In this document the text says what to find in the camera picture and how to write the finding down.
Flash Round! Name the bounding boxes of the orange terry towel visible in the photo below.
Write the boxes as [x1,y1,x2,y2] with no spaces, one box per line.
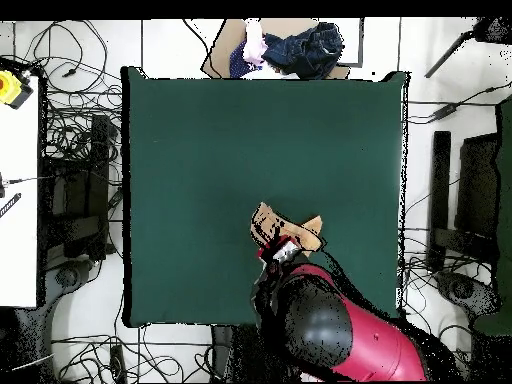
[250,201,324,257]

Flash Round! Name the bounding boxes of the brown cardboard box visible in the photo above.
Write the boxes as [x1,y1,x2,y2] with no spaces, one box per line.
[200,17,351,80]

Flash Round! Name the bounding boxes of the pink cloth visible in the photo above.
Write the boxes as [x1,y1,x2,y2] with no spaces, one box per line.
[242,18,268,67]

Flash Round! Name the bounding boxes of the black power brick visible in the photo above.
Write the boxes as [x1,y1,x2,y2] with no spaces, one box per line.
[431,104,459,121]

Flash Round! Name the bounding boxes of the yellow emergency stop button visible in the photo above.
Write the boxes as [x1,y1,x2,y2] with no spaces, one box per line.
[0,69,33,110]

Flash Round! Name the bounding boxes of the black equipment stand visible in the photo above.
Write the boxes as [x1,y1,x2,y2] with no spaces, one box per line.
[39,113,121,261]

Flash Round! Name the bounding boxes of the purple dotted cloth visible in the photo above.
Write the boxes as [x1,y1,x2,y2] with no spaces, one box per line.
[228,39,263,79]

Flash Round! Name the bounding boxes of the black power strip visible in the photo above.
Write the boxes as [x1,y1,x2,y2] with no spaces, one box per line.
[109,343,128,383]

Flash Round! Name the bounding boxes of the dark blue jeans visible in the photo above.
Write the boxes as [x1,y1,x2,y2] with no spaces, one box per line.
[261,21,345,80]

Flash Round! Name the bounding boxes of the black tripod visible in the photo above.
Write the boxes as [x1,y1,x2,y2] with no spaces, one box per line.
[424,17,512,79]

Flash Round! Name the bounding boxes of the black cable tangle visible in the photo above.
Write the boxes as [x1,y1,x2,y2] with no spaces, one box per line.
[15,19,123,161]
[399,235,497,381]

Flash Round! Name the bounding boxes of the white table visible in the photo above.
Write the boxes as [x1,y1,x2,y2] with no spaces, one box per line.
[0,75,41,309]

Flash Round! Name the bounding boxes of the black monitor stand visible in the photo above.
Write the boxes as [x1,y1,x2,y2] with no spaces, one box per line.
[427,129,501,273]

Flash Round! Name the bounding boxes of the dark green table cloth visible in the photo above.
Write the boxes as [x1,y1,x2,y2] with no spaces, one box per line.
[120,66,409,329]

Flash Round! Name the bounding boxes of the dark round device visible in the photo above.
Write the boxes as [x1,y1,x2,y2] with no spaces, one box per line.
[437,271,499,317]

